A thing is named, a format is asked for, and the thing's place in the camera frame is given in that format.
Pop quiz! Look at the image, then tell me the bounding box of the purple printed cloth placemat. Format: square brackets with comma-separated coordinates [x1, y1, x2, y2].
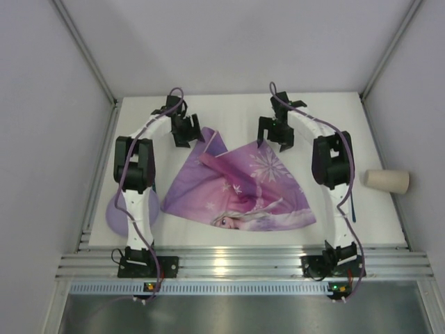
[161, 127, 316, 232]

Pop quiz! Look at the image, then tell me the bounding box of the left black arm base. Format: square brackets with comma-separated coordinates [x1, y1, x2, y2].
[118, 256, 179, 278]

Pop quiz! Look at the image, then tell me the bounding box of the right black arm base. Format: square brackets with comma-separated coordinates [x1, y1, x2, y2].
[301, 255, 363, 281]

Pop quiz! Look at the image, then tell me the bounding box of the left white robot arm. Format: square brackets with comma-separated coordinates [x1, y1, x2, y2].
[113, 88, 204, 269]

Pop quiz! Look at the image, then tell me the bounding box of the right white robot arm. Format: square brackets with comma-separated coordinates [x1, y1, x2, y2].
[257, 83, 362, 273]

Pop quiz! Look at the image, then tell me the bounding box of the blue spoon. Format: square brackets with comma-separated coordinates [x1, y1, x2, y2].
[349, 192, 357, 223]

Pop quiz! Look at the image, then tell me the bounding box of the lilac plastic plate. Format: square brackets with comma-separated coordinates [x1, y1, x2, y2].
[105, 191, 160, 237]

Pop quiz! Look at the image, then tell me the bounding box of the beige paper cup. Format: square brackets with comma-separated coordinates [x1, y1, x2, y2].
[363, 170, 410, 194]

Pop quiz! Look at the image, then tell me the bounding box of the left aluminium frame post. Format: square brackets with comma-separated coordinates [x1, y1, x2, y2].
[49, 0, 118, 106]

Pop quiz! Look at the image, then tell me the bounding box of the aluminium frame post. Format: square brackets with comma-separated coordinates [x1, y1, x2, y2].
[359, 0, 424, 103]
[49, 0, 118, 106]

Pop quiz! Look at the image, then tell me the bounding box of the aluminium mounting rail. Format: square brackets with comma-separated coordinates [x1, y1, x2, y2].
[56, 246, 434, 280]

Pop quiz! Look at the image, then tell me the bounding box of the slotted grey cable duct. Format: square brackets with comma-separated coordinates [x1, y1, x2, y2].
[70, 281, 351, 296]

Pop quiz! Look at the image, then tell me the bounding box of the right aluminium frame post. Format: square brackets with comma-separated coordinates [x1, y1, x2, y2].
[359, 0, 424, 103]

